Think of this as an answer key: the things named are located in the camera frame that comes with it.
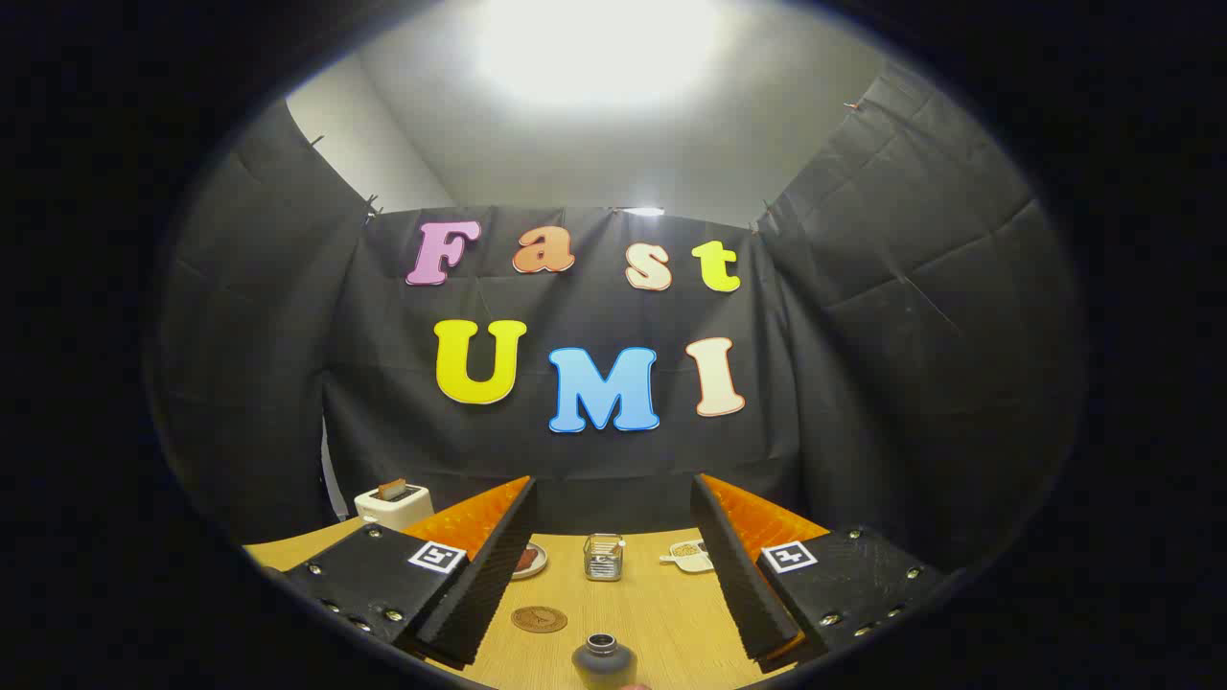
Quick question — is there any silver bottle with green label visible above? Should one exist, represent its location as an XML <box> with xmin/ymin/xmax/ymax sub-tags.
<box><xmin>572</xmin><ymin>632</ymin><xmax>639</xmax><ymax>690</ymax></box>

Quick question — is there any wooden table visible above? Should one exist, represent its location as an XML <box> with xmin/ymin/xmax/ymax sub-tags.
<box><xmin>244</xmin><ymin>517</ymin><xmax>799</xmax><ymax>690</ymax></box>

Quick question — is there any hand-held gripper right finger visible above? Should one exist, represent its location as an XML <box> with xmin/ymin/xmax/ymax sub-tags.
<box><xmin>690</xmin><ymin>473</ymin><xmax>952</xmax><ymax>673</ymax></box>

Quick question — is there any white toaster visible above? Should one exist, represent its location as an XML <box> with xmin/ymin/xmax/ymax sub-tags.
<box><xmin>355</xmin><ymin>484</ymin><xmax>434</xmax><ymax>533</ymax></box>

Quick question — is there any black backdrop cloth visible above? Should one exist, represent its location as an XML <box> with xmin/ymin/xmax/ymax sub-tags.
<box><xmin>158</xmin><ymin>67</ymin><xmax>1089</xmax><ymax>576</ymax></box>

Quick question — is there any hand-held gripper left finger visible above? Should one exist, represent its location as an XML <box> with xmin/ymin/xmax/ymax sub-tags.
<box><xmin>276</xmin><ymin>474</ymin><xmax>538</xmax><ymax>670</ymax></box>

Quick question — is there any metal wire utensil holder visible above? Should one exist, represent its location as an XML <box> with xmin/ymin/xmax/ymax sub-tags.
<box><xmin>584</xmin><ymin>534</ymin><xmax>625</xmax><ymax>582</ymax></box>

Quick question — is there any white divided dish with grains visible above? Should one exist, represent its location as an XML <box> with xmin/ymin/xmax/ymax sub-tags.
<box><xmin>660</xmin><ymin>540</ymin><xmax>716</xmax><ymax>574</ymax></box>

